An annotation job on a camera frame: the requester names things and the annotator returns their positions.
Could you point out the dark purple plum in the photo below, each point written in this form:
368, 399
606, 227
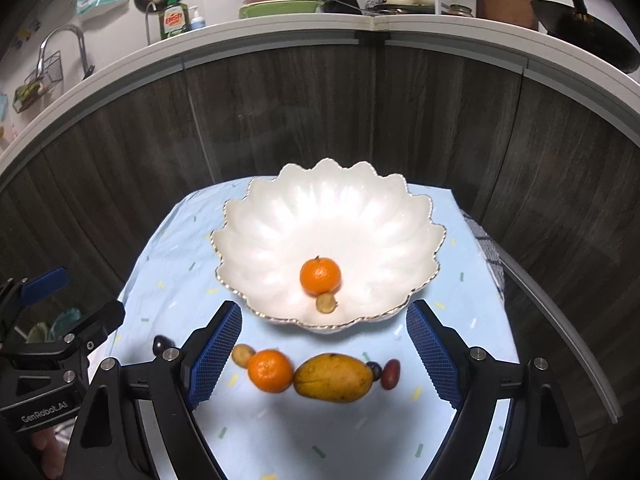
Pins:
161, 344

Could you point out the green leaf-patterned cloth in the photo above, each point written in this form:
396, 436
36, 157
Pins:
60, 322

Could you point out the dark blueberry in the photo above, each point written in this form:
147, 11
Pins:
374, 370

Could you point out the light blue patterned tablecloth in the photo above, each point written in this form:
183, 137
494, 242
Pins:
175, 260

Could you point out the red jujube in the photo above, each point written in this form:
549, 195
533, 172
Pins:
391, 374

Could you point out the black wok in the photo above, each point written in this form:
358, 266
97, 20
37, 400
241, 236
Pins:
582, 25

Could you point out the checked white cloth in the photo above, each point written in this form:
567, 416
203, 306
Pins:
487, 252

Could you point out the green plate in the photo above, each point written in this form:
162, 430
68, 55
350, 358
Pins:
280, 8

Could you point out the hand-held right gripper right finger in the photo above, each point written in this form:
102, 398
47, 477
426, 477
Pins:
430, 350

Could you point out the green sponge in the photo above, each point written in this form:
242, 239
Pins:
30, 96

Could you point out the white scalloped bowl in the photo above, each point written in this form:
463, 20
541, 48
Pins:
325, 220

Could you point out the small brown longan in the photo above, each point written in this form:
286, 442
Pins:
326, 303

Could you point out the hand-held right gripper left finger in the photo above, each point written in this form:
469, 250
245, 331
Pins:
215, 355

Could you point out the yellow mango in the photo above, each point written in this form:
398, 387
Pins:
332, 377

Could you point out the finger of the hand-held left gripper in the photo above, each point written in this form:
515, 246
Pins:
97, 322
45, 281

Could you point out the glass pot lid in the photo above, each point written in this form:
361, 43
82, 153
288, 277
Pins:
457, 10

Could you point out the round brown potato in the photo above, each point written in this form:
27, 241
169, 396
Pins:
242, 355

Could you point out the small pump bottle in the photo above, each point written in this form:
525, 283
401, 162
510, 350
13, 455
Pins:
196, 19

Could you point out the chrome kitchen faucet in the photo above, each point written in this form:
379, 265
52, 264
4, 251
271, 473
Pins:
65, 35

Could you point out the tangerine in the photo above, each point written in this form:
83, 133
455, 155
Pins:
320, 275
270, 371

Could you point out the person's left hand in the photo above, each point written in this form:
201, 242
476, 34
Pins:
46, 447

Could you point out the green dish soap bottle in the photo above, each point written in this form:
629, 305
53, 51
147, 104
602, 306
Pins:
175, 17

